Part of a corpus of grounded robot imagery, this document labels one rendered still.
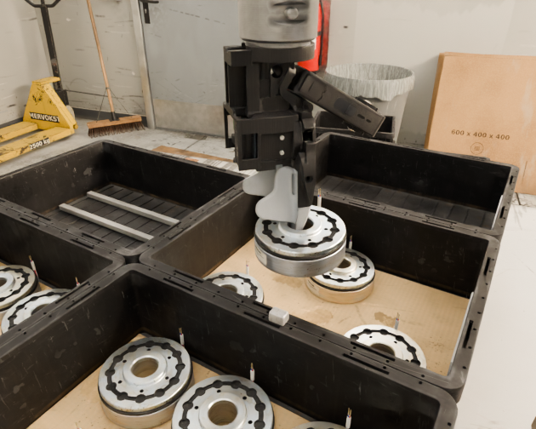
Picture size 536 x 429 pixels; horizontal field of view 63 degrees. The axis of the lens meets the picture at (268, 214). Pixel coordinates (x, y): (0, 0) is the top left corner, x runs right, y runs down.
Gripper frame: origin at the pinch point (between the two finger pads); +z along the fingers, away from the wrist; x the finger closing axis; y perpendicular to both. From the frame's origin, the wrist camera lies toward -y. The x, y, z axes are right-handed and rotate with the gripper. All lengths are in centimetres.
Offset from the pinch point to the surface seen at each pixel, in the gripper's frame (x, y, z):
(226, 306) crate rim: 5.9, 9.6, 6.1
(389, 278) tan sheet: -4.8, -17.9, 16.2
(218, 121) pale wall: -317, -44, 85
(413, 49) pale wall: -230, -165, 21
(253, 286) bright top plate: -5.2, 3.8, 13.2
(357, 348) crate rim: 15.6, -1.5, 6.2
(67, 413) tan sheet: 6.9, 28.0, 16.1
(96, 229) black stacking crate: -33.4, 27.0, 16.1
